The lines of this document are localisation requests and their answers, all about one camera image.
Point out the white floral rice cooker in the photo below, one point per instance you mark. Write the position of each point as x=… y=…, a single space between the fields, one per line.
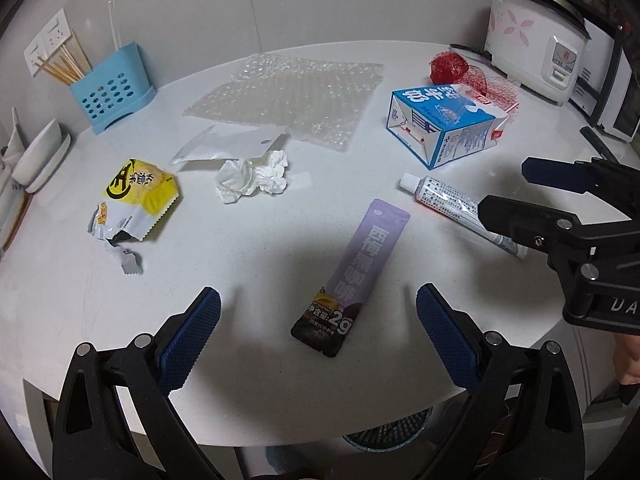
x=525 y=45

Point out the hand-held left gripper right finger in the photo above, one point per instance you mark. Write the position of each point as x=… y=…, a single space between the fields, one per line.
x=442 y=332

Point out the yellow snack packet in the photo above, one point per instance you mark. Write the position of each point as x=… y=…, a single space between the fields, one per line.
x=137 y=192

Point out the black flat strip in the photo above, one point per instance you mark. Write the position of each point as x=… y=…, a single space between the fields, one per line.
x=602 y=144

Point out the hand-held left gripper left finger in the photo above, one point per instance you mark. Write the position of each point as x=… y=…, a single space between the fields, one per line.
x=192 y=332

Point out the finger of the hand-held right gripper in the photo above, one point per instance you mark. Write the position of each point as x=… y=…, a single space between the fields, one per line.
x=555 y=172
x=515 y=217

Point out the crumpled white tissue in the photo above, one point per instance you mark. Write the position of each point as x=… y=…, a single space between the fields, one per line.
x=250 y=177

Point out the white wall socket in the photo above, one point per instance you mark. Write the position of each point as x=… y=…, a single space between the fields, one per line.
x=36 y=55
x=57 y=27

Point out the blue milk carton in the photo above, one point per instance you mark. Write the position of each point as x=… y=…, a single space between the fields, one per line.
x=445 y=120

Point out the white microwave oven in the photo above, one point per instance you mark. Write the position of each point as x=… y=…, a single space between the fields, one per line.
x=607 y=80

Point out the small silver wrapper piece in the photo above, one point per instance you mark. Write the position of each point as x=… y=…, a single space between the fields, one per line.
x=126 y=257

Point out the clear bubble wrap sheet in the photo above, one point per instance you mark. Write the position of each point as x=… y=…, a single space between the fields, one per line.
x=290 y=95

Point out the bundle of wooden chopsticks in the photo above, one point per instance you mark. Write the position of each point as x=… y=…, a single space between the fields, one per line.
x=65 y=67

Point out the white ointment tube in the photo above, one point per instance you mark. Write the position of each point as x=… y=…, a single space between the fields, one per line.
x=445 y=197

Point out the purple sachet packet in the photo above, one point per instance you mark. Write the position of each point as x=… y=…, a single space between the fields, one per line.
x=357 y=270

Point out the red mesh net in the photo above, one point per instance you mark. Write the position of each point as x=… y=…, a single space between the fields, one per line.
x=447 y=67

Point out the teal mesh trash bin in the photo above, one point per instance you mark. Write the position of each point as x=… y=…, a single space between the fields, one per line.
x=387 y=432

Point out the white plastic pouch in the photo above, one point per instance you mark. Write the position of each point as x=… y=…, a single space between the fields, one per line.
x=225 y=142

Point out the blue chopstick holder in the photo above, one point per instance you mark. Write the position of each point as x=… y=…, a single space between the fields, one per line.
x=112 y=92

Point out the white plastic straws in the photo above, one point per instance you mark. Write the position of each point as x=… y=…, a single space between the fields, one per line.
x=116 y=30

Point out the person's right hand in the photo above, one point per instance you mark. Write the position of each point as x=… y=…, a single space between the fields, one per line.
x=629 y=360

